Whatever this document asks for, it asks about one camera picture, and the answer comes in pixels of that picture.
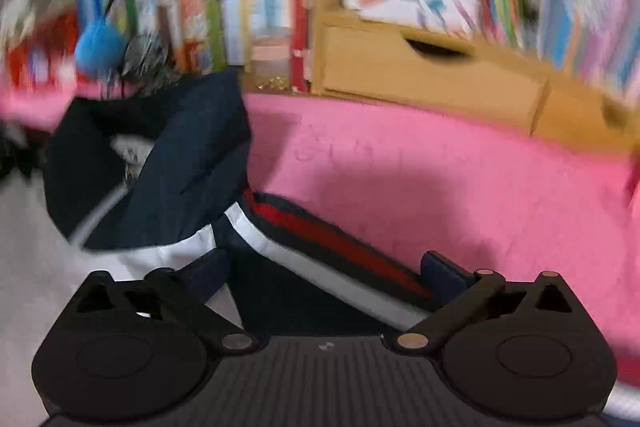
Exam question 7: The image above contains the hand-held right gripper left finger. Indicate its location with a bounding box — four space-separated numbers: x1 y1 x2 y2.
65 249 258 354

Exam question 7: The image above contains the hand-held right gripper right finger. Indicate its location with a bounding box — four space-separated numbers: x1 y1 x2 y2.
384 251 583 354

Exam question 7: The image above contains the navy jacket with white stripes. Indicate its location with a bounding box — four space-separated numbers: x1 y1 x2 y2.
0 69 443 338

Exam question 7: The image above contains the pink bunny-print blanket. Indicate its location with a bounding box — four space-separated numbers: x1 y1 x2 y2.
0 79 640 388

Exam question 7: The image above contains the wooden drawer organizer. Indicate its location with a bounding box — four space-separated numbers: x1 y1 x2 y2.
311 0 640 154

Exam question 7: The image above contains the pile of metal binder clips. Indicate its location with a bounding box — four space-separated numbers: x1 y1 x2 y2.
121 32 183 98

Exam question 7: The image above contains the clear jar with pink lid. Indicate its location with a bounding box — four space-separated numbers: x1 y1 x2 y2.
249 27 293 92

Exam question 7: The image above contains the blue plush ball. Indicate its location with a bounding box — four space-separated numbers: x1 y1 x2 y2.
74 22 127 72

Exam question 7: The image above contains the red plastic crate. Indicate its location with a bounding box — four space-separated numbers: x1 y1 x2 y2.
5 19 78 92

